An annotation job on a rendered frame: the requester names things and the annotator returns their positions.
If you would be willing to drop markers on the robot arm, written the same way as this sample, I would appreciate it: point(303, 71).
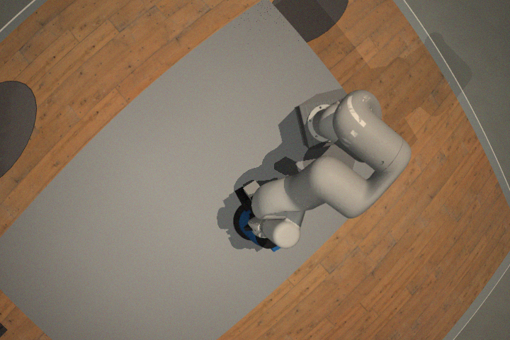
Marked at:
point(361, 133)

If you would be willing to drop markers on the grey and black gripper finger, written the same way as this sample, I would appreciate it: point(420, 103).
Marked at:
point(247, 227)

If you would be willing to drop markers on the black round disk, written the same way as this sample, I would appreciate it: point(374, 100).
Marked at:
point(236, 223)

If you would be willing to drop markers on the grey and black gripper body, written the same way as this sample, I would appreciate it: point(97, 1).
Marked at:
point(255, 224)

